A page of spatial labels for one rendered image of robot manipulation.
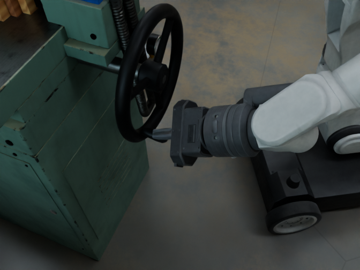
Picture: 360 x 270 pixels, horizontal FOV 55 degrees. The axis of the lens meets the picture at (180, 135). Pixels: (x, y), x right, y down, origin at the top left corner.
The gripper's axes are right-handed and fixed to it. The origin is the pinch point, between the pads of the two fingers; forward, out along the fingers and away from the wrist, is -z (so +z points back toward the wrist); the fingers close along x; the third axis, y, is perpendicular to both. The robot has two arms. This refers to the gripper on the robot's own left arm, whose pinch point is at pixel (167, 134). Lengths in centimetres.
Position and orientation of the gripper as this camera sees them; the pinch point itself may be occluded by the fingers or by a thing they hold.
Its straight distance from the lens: 66.4
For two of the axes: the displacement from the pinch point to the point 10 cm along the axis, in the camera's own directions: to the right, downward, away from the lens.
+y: -6.0, -1.6, -7.9
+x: 0.6, -9.9, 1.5
